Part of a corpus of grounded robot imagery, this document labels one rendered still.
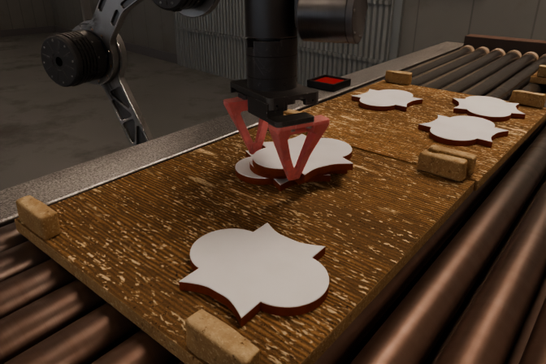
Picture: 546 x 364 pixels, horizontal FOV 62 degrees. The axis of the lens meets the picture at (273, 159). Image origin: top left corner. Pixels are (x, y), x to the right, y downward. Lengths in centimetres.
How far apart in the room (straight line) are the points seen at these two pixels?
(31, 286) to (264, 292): 22
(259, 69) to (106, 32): 126
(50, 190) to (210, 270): 32
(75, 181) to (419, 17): 322
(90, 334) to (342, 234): 24
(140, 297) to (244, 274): 9
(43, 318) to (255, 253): 18
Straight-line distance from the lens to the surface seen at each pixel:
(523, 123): 88
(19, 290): 48
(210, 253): 42
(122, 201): 55
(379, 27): 378
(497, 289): 47
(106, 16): 172
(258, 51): 50
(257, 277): 39
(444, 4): 357
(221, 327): 32
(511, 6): 340
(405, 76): 106
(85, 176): 68
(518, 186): 68
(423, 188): 58
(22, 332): 44
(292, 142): 61
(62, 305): 45
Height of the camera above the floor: 119
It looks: 23 degrees down
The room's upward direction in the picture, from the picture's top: straight up
